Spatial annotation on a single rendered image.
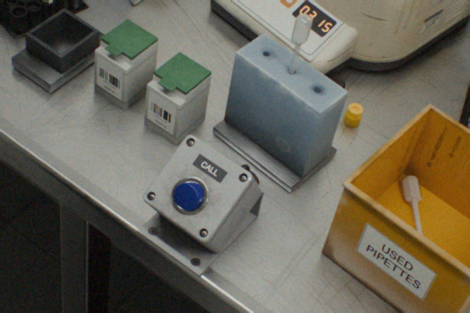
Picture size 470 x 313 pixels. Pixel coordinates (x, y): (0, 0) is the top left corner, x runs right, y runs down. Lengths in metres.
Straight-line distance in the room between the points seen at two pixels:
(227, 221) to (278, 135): 0.12
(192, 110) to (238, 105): 0.04
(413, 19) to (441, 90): 0.09
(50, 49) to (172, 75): 0.13
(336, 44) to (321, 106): 0.16
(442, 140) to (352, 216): 0.13
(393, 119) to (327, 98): 0.16
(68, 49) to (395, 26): 0.33
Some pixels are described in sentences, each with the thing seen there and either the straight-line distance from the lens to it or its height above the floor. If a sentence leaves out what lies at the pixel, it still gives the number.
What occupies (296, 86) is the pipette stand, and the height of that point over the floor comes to 0.97.
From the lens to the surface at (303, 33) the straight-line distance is 0.78.
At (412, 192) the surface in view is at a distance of 0.86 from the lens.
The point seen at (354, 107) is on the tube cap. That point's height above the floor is 0.89.
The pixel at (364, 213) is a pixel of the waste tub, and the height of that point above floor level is 0.96.
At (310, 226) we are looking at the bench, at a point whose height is 0.87.
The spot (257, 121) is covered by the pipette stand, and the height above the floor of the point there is 0.91.
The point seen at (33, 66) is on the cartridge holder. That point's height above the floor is 0.89.
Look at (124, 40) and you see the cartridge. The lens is 0.88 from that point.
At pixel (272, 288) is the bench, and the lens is 0.79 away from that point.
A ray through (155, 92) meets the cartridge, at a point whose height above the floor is 0.93.
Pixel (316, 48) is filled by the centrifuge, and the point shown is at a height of 0.92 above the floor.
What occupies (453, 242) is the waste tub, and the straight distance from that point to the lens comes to 0.86.
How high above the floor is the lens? 1.53
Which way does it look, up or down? 49 degrees down
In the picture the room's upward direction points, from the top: 11 degrees clockwise
